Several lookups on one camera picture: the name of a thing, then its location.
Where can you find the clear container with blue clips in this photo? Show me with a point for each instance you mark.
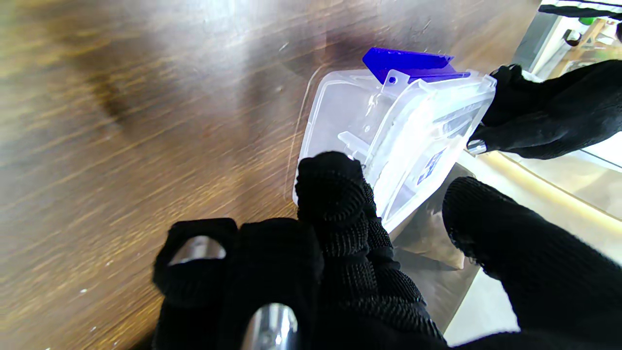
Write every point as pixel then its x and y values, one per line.
pixel 350 112

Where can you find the clear lid with blue label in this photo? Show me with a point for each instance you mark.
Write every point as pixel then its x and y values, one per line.
pixel 427 141

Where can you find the brown leather cushion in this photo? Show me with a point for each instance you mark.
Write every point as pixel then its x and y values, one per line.
pixel 430 233

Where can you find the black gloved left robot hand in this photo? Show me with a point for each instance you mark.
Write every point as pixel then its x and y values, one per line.
pixel 549 116

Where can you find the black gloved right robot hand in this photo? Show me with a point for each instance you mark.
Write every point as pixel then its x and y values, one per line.
pixel 350 272

